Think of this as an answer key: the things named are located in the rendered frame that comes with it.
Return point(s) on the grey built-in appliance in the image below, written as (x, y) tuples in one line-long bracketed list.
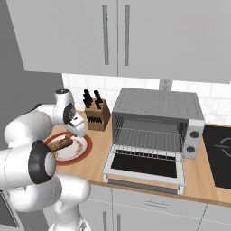
[(7, 212)]

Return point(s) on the wooden knife block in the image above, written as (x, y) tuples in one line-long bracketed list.
[(97, 117)]

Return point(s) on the red-rimmed white plate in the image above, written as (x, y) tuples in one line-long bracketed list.
[(78, 147)]

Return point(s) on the brown kebab skewer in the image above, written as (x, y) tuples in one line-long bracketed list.
[(60, 144)]

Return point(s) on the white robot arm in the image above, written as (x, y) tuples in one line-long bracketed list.
[(27, 168)]

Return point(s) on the grey drawer front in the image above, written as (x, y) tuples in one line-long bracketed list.
[(218, 218), (180, 201)]

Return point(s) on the toaster oven glass door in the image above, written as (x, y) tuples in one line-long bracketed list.
[(144, 165)]

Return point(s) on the grey base cupboard door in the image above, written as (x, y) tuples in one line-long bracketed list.
[(96, 207), (156, 221)]

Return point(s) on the grey toaster oven knob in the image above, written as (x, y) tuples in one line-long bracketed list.
[(195, 134), (191, 149)]

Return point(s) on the silver toaster oven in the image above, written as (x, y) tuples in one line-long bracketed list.
[(159, 105)]

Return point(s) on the grey wall cupboard door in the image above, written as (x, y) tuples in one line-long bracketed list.
[(180, 39), (63, 36)]

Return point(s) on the grey wall socket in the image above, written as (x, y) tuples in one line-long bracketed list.
[(165, 85)]

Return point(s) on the black hob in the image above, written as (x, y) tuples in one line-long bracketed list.
[(219, 156)]

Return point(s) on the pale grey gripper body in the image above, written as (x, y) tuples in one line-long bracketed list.
[(78, 126)]

